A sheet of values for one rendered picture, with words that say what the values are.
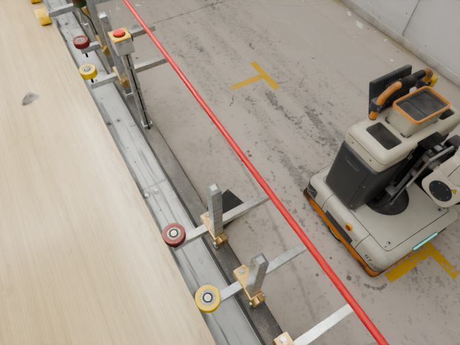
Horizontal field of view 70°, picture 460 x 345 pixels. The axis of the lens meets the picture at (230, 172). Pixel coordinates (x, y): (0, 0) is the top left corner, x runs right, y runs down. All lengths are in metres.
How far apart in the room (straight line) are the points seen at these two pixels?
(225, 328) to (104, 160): 0.81
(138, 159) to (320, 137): 1.47
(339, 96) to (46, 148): 2.29
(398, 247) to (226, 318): 1.06
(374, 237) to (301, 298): 0.53
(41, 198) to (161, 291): 0.59
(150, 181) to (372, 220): 1.25
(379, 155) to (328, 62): 1.85
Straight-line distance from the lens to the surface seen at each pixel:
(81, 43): 2.02
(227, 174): 2.36
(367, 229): 2.01
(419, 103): 1.75
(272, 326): 1.30
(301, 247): 1.27
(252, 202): 1.32
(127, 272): 1.18
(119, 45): 1.41
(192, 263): 1.44
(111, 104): 2.04
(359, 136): 1.65
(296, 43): 3.49
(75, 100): 1.70
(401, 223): 2.11
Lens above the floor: 1.98
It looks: 57 degrees down
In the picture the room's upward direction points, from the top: straight up
